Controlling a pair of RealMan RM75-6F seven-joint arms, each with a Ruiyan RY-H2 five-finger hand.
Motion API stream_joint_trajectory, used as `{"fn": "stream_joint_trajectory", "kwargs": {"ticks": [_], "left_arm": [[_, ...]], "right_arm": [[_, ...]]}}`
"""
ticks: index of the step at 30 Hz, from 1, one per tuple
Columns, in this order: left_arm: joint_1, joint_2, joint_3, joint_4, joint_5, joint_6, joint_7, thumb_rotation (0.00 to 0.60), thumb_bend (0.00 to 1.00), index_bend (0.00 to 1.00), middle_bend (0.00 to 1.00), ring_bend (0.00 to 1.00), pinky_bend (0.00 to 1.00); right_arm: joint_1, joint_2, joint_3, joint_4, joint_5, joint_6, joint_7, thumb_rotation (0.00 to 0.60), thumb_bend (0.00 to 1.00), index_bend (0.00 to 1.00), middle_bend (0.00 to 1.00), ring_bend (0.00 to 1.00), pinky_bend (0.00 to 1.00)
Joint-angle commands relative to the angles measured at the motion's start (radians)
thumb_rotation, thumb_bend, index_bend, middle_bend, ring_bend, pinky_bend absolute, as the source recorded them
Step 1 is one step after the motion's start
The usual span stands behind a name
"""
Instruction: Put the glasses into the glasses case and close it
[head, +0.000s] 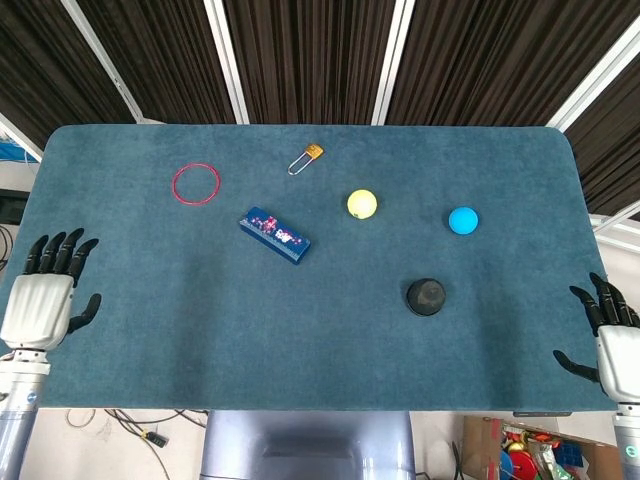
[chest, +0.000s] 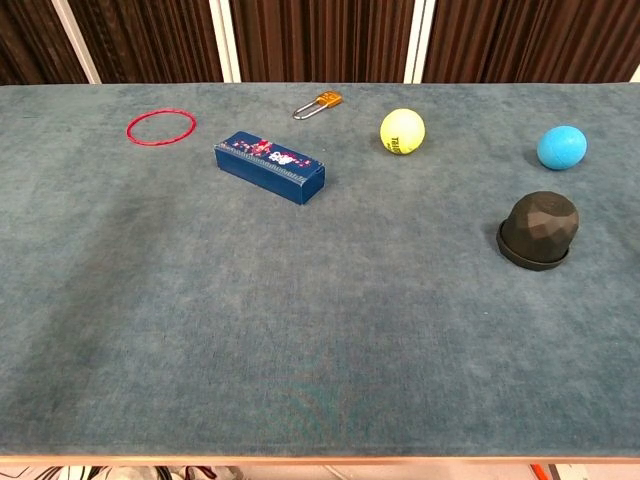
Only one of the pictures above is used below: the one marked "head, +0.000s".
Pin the blue felt table cover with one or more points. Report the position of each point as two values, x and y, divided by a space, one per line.
325 340

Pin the blue ball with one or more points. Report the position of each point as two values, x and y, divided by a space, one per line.
463 220

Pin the small black charger device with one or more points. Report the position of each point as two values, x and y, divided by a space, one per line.
156 441

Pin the blue block toy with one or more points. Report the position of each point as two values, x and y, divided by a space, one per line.
569 455

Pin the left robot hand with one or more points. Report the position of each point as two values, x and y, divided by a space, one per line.
37 310

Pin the black faceted dome cup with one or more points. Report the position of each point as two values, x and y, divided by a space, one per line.
425 297

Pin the red round spool toy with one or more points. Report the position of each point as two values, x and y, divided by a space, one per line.
524 466

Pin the dark brown pleated curtain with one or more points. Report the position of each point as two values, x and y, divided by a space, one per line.
310 60

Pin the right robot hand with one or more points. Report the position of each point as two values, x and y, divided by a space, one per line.
620 360

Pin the black equipment box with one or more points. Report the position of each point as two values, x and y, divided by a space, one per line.
12 206

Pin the white metal frame post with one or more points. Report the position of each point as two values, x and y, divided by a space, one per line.
392 65
617 222
595 82
227 65
102 60
20 135

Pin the yellow tennis ball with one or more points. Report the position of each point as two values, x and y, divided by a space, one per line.
362 204

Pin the brass padlock long shackle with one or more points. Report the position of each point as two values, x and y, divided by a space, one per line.
315 150

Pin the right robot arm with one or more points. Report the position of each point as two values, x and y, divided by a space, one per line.
629 445

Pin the blue-grey robot torso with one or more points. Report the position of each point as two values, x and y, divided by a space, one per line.
310 445

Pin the cardboard box of toys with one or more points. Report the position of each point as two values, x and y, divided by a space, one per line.
480 440

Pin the blue shallow cardboard box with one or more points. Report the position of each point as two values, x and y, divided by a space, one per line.
275 235

